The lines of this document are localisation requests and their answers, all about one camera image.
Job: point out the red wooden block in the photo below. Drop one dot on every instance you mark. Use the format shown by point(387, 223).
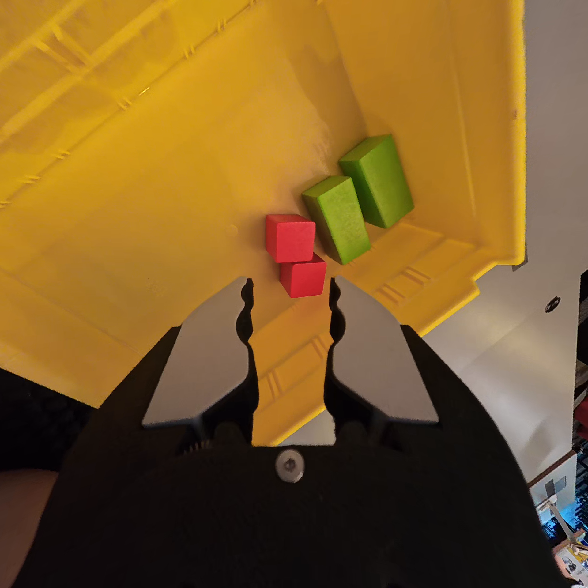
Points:
point(291, 239)
point(303, 278)

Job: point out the round desk grommet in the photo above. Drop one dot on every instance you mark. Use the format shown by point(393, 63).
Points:
point(552, 304)

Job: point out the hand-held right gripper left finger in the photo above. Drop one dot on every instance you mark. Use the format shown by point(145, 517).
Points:
point(202, 367)

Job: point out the black textured armrest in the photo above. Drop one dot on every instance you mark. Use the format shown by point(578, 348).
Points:
point(41, 422)

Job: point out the green wooden block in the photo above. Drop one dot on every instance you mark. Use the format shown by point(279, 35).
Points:
point(342, 220)
point(381, 183)

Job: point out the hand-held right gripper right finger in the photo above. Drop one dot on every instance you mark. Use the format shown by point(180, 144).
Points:
point(381, 367)

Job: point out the yellow plastic bin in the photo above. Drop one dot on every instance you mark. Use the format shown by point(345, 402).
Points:
point(160, 160)

